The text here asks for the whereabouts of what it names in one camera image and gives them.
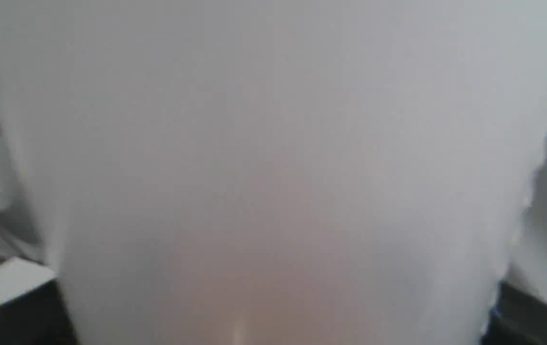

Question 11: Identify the clear plastic squeeze bottle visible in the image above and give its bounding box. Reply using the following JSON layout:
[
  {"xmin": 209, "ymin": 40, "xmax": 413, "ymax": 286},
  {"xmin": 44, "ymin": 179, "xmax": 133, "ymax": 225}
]
[{"xmin": 0, "ymin": 0, "xmax": 547, "ymax": 345}]

